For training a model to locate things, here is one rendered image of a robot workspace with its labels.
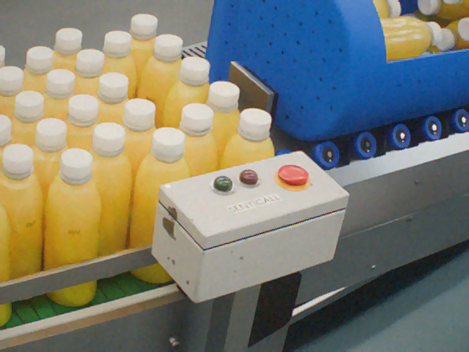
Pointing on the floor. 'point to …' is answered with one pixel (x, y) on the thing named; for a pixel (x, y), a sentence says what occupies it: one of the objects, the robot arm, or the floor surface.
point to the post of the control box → (232, 320)
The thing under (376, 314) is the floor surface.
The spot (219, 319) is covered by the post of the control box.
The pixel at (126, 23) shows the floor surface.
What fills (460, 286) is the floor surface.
